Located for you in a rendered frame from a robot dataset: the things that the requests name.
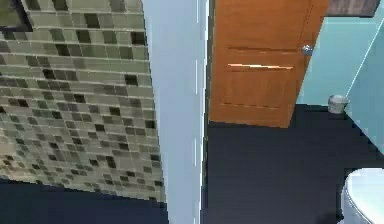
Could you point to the silver round door knob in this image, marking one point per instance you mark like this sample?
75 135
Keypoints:
307 50

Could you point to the orange wooden room door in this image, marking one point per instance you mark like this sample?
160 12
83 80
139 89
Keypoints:
260 73

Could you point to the grey metal bin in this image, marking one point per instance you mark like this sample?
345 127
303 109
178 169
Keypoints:
337 104

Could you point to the dark framed wall picture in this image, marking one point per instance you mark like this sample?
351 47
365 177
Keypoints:
353 7

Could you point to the white toilet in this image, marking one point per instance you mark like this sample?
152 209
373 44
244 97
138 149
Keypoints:
365 196

